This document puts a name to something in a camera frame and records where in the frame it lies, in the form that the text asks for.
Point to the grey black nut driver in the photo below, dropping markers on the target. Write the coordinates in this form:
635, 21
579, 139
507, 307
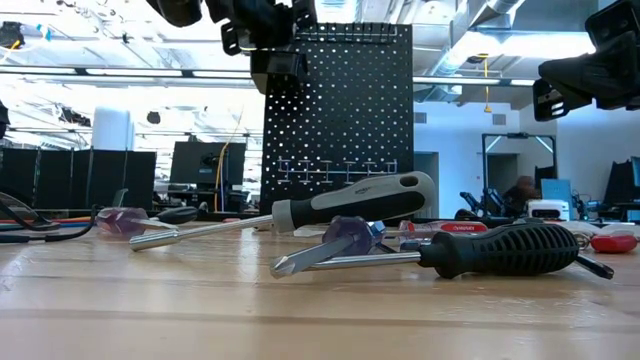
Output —
360, 200

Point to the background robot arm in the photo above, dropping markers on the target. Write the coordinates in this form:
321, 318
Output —
480, 202

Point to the black pegboard bin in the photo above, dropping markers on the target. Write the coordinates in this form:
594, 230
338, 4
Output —
277, 72

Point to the black angled monitor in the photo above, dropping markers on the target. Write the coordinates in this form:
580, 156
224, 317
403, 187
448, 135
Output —
620, 185

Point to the black metal pegboard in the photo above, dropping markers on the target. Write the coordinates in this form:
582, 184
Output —
350, 100

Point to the light blue box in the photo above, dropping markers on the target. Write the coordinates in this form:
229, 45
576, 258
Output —
556, 189

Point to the person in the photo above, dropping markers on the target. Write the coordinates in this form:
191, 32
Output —
522, 192

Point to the white box device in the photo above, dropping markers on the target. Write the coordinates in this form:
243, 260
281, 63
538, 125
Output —
547, 210

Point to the black computer monitor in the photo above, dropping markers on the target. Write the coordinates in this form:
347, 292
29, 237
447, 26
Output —
200, 162

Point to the white cylindrical column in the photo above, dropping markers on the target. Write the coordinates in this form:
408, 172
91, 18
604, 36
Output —
112, 130

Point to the grey door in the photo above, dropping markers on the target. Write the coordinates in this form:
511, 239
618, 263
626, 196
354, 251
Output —
427, 185

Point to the black partition panels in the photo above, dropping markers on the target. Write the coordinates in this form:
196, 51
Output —
75, 177

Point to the silver ceiling duct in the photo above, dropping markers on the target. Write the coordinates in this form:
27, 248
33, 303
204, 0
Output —
465, 50

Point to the black background station frame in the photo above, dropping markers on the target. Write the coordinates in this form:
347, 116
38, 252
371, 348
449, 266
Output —
484, 165

